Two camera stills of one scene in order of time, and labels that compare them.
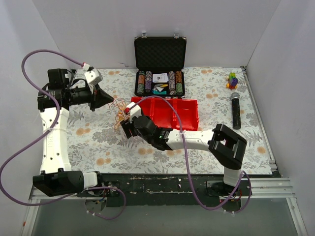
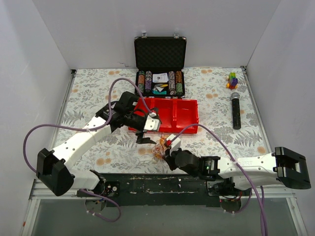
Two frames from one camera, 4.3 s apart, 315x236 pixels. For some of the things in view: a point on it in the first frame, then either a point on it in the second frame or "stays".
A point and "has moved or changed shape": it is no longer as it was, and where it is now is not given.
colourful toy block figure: [233, 80] stays
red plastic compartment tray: [164, 116] stays
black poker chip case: [160, 62] stays
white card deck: [160, 77] stays
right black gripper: [126, 127] -> [171, 160]
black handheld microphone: [236, 110] stays
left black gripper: [93, 96] -> [143, 132]
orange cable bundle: [119, 106] has moved or changed shape
